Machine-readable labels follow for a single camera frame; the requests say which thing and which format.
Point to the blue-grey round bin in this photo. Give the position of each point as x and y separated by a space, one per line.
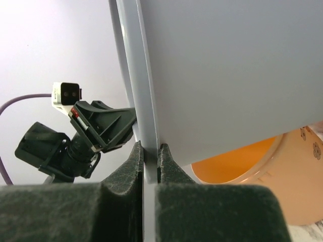
206 77

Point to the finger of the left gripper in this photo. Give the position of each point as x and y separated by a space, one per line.
102 128

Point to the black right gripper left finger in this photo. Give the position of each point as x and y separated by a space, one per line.
111 210

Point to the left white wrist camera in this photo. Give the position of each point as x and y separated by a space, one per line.
64 95

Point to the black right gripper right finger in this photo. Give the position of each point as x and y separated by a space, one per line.
188 211

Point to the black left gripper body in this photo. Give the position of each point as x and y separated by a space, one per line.
56 155

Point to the orange round bin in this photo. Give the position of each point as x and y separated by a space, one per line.
290 165

